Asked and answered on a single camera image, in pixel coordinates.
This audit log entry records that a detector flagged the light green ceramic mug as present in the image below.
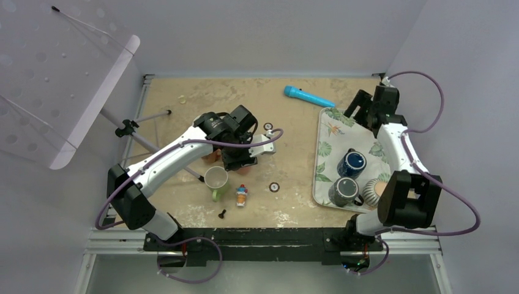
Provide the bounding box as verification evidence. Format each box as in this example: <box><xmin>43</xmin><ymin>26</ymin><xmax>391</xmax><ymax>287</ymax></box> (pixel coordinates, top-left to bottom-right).
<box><xmin>204</xmin><ymin>166</ymin><xmax>230</xmax><ymax>202</ymax></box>

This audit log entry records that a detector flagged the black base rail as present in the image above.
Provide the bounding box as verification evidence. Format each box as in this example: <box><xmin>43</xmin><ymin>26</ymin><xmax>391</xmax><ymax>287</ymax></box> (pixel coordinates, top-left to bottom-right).
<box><xmin>143</xmin><ymin>227</ymin><xmax>383</xmax><ymax>266</ymax></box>

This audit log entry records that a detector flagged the ice cream toy figure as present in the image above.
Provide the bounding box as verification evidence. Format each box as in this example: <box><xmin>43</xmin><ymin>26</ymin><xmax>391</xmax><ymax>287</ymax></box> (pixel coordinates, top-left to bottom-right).
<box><xmin>236</xmin><ymin>184</ymin><xmax>248</xmax><ymax>207</ymax></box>

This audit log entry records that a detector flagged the white leaf-print tray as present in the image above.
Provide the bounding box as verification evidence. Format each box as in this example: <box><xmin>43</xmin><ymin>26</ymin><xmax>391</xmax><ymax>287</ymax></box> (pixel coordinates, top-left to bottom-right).
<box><xmin>312</xmin><ymin>107</ymin><xmax>392</xmax><ymax>213</ymax></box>

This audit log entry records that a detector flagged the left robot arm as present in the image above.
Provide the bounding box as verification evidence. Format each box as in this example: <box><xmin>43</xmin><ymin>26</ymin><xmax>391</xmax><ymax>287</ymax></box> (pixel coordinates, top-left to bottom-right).
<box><xmin>106</xmin><ymin>105</ymin><xmax>258</xmax><ymax>251</ymax></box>

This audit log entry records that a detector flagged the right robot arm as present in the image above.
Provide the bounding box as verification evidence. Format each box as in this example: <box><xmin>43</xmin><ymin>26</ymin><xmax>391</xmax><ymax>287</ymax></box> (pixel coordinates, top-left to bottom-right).
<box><xmin>343</xmin><ymin>85</ymin><xmax>442</xmax><ymax>249</ymax></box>

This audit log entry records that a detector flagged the striped ceramic mug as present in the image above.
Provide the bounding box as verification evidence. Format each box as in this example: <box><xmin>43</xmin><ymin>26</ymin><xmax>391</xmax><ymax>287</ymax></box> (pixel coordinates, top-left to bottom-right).
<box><xmin>360</xmin><ymin>178</ymin><xmax>387</xmax><ymax>208</ymax></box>

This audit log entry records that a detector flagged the small round token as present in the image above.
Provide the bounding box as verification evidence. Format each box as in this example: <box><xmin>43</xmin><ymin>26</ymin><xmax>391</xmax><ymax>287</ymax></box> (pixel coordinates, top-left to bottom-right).
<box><xmin>269</xmin><ymin>182</ymin><xmax>280</xmax><ymax>192</ymax></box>
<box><xmin>263</xmin><ymin>122</ymin><xmax>273</xmax><ymax>130</ymax></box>

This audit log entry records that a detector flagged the blue toy microphone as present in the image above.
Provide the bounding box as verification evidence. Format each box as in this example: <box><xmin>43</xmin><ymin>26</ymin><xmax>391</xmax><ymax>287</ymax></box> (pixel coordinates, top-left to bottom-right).
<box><xmin>283</xmin><ymin>86</ymin><xmax>335</xmax><ymax>108</ymax></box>

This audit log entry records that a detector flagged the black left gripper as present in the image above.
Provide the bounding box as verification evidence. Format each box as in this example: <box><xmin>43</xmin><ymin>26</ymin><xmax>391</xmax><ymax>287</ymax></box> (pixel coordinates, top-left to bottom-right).
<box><xmin>221</xmin><ymin>132</ymin><xmax>258</xmax><ymax>171</ymax></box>

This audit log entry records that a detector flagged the pink ceramic mug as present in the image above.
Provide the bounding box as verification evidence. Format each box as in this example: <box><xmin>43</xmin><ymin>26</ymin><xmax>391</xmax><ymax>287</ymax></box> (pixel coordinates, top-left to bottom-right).
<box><xmin>236</xmin><ymin>165</ymin><xmax>252</xmax><ymax>176</ymax></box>

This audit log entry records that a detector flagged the dark blue mug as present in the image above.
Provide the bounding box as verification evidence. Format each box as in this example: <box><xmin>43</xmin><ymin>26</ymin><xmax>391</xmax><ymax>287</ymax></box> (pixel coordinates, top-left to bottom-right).
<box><xmin>337</xmin><ymin>148</ymin><xmax>367</xmax><ymax>179</ymax></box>

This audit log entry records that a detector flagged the black chess pawn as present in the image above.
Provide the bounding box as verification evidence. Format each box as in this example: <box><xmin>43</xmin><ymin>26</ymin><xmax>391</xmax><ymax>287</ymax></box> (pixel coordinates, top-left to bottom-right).
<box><xmin>218</xmin><ymin>209</ymin><xmax>226</xmax><ymax>219</ymax></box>

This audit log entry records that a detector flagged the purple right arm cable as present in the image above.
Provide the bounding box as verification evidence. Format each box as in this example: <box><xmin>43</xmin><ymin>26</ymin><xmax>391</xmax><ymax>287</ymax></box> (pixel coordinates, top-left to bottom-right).
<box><xmin>345</xmin><ymin>70</ymin><xmax>482</xmax><ymax>277</ymax></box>

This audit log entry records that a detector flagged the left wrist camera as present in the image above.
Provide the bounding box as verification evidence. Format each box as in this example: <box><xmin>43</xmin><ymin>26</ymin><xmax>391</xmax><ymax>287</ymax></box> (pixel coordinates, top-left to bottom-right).
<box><xmin>248</xmin><ymin>130</ymin><xmax>277</xmax><ymax>157</ymax></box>

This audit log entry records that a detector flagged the dark grey mug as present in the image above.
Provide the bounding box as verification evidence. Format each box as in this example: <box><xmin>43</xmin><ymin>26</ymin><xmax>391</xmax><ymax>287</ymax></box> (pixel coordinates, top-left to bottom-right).
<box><xmin>328</xmin><ymin>177</ymin><xmax>364</xmax><ymax>207</ymax></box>

